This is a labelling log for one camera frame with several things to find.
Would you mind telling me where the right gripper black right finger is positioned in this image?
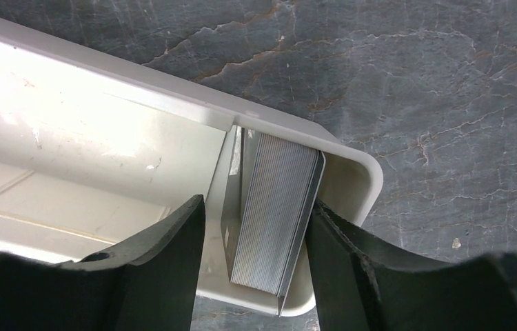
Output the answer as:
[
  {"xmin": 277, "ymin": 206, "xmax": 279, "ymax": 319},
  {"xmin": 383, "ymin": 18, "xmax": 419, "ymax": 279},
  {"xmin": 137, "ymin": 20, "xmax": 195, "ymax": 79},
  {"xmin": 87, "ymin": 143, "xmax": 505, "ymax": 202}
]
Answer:
[{"xmin": 305, "ymin": 201, "xmax": 517, "ymax": 330}]

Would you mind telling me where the white plastic tray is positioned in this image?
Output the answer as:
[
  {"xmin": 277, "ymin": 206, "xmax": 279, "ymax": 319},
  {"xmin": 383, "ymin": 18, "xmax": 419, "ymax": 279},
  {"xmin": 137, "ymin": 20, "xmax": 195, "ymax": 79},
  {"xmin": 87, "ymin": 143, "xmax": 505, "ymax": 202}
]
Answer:
[{"xmin": 0, "ymin": 19, "xmax": 383, "ymax": 317}]

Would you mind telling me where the stack of credit cards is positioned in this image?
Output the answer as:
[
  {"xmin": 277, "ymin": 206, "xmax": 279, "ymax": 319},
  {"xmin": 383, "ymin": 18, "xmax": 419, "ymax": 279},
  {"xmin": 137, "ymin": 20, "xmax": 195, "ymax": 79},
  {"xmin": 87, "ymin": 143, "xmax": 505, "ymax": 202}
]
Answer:
[{"xmin": 221, "ymin": 126, "xmax": 326, "ymax": 314}]

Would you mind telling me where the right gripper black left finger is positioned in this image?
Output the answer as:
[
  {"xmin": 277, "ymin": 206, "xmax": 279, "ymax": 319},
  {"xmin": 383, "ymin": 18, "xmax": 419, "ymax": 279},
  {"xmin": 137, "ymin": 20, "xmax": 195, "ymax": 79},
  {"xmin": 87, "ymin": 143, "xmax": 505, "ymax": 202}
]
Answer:
[{"xmin": 0, "ymin": 194, "xmax": 205, "ymax": 330}]

